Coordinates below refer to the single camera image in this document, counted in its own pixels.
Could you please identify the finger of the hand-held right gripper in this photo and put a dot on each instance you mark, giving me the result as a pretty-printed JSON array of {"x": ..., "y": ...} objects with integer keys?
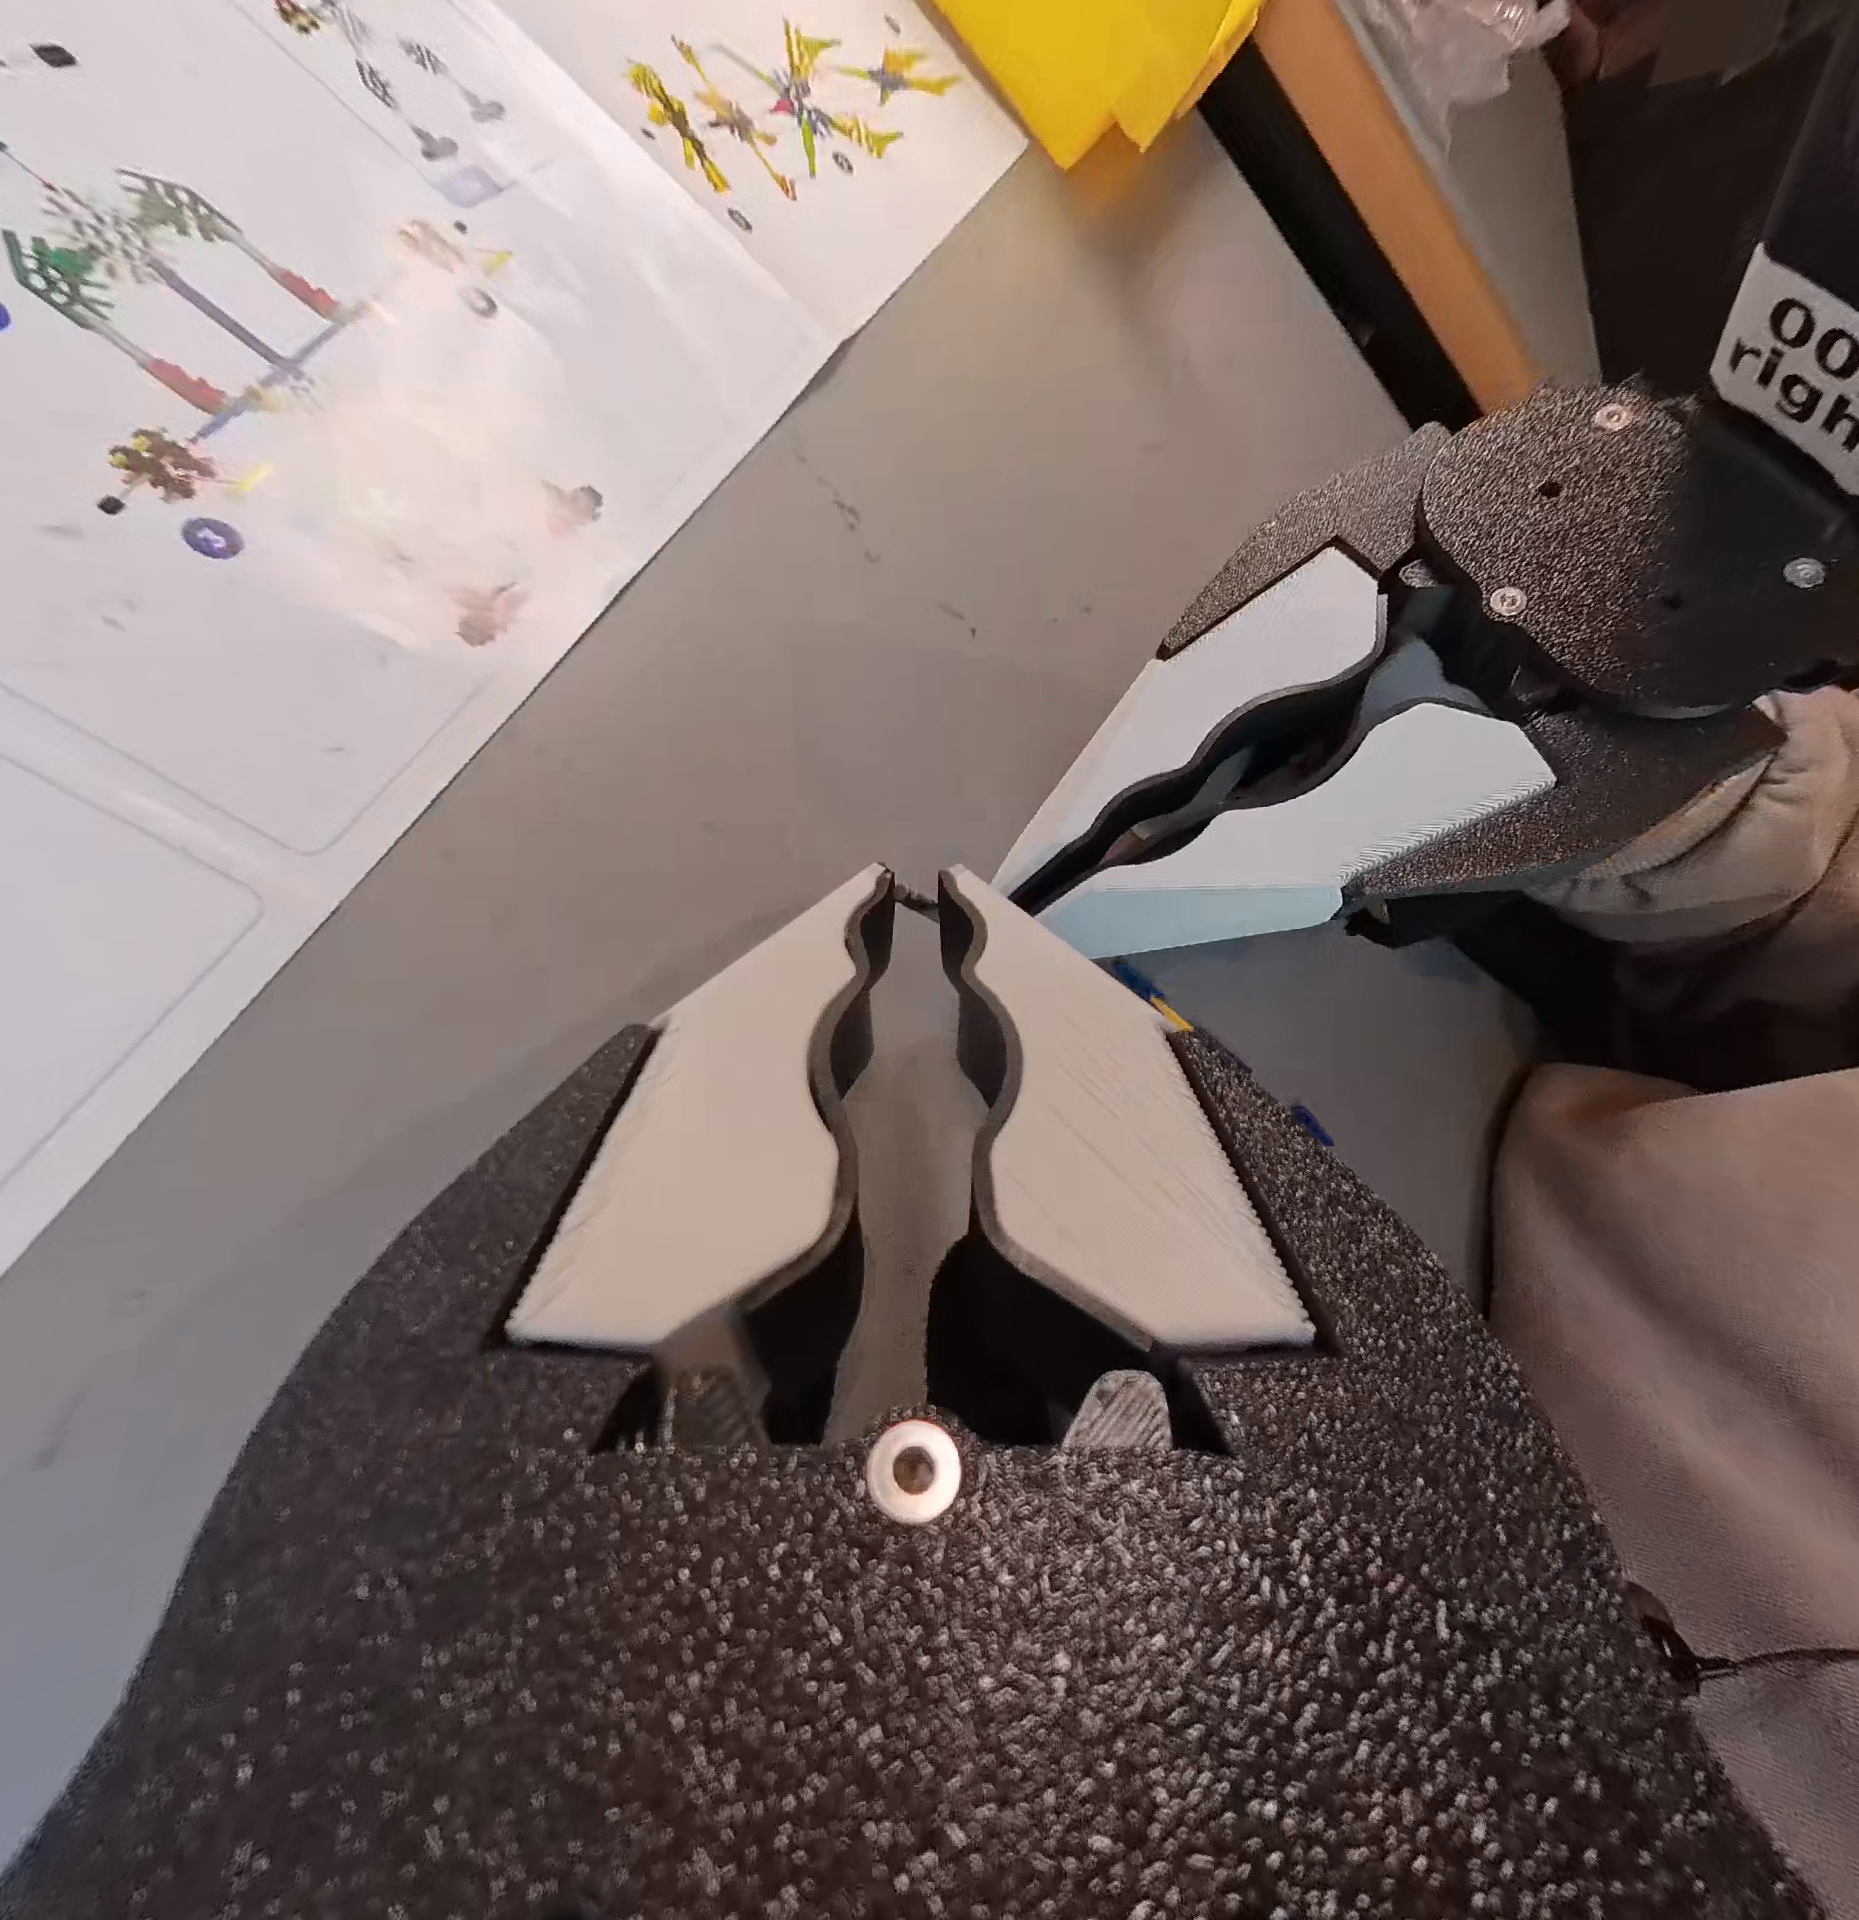
[
  {"x": 1259, "y": 644},
  {"x": 1454, "y": 780}
]

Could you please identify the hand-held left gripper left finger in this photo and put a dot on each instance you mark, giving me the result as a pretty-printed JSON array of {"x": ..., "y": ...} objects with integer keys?
[{"x": 689, "y": 1172}]

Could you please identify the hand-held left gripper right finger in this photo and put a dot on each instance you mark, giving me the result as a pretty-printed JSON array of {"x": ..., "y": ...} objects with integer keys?
[{"x": 1137, "y": 1172}]

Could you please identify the blue yellow toy rod model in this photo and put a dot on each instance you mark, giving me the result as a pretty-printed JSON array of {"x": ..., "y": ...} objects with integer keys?
[{"x": 1153, "y": 1004}]

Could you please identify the yellow parts bin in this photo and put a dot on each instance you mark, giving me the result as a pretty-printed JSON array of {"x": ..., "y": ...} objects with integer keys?
[{"x": 1079, "y": 76}]

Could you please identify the white instruction sheet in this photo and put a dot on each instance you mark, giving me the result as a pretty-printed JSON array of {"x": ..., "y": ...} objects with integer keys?
[{"x": 269, "y": 676}]

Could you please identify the person's right forearm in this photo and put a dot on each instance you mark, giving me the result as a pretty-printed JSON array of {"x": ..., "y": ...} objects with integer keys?
[{"x": 1739, "y": 871}]

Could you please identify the grey desk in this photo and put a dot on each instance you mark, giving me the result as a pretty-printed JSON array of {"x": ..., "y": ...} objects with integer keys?
[{"x": 868, "y": 526}]

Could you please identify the clear plastic bag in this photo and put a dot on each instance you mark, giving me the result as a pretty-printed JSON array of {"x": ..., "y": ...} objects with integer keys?
[{"x": 1454, "y": 23}]

